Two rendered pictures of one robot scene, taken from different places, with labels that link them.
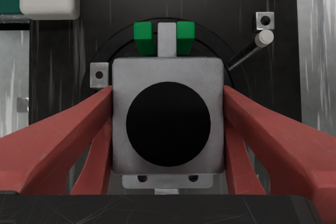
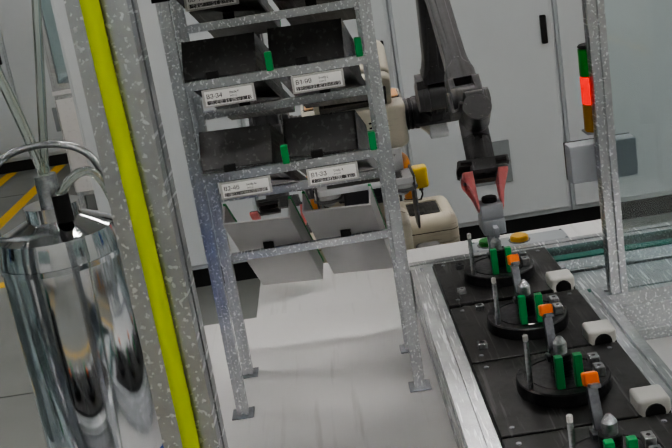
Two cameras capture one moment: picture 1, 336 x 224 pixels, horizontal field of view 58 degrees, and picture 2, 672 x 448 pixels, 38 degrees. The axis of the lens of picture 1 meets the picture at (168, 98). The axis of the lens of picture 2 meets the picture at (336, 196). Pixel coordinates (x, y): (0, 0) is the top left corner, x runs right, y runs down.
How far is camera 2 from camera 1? 194 cm
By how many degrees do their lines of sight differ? 78
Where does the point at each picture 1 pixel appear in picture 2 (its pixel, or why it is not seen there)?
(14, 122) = (578, 284)
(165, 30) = (496, 227)
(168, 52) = (494, 225)
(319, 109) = (428, 292)
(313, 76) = (434, 293)
